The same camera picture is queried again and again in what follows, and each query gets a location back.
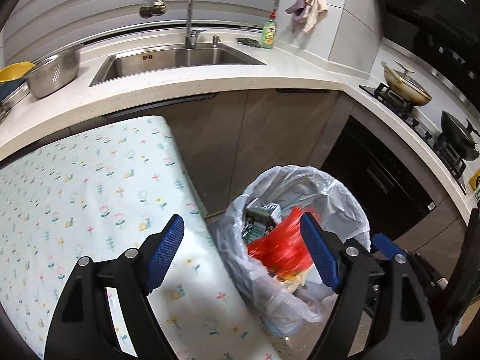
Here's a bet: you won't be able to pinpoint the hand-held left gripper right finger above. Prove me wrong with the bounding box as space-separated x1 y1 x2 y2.
300 212 441 360

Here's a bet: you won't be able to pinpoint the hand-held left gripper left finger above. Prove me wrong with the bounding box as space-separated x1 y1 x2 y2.
43 214 185 360

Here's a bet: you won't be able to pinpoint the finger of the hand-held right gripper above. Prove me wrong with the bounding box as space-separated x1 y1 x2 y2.
371 233 404 261

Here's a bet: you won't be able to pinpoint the red plastic bag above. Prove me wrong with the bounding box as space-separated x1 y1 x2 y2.
247 206 319 279

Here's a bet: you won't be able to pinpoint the waste bin with clear liner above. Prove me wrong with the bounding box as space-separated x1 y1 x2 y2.
217 164 373 337

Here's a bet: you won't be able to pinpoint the crushed green carton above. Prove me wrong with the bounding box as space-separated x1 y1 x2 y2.
243 198 283 246

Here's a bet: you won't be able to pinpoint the black built-in oven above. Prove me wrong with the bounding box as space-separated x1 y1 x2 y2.
320 114 447 241

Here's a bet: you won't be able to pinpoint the floral tablecloth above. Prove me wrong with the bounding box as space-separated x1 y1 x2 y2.
0 115 286 360

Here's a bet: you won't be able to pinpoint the brown base cabinet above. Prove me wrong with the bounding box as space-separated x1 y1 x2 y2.
101 89 353 218

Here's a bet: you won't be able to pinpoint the black wok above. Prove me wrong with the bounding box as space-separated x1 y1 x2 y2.
440 110 480 162

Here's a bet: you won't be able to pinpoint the black gas stove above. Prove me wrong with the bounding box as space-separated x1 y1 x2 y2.
359 82 473 196

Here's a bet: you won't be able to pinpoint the frying pan with lid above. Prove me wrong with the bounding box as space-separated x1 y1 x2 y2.
380 61 434 107

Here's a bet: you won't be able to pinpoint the stainless steel sink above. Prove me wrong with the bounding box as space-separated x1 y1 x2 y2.
89 43 268 87

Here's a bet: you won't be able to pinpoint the steel colander bowl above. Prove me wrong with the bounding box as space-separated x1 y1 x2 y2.
23 43 85 100

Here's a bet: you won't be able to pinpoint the steel tray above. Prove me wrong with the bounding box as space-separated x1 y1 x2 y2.
0 82 31 111

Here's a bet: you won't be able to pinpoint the green dish soap bottle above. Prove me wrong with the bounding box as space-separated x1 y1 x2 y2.
260 12 279 50

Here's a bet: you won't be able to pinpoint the dark scouring pad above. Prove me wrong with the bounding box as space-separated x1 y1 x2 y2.
235 36 262 49

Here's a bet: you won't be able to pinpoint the black range hood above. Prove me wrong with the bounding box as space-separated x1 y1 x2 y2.
375 0 480 68

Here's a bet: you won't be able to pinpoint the yellow and blue basin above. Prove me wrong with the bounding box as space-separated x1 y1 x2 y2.
0 62 36 96

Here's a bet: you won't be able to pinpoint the chrome faucet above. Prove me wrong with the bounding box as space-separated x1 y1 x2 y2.
139 0 207 49

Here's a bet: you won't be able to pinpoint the pink and beige cloths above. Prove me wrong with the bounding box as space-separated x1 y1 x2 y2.
285 0 316 32

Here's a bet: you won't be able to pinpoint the beige hanging cloth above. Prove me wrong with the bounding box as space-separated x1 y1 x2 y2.
302 0 329 34

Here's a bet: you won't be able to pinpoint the grey window blind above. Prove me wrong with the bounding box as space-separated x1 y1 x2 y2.
0 0 286 68

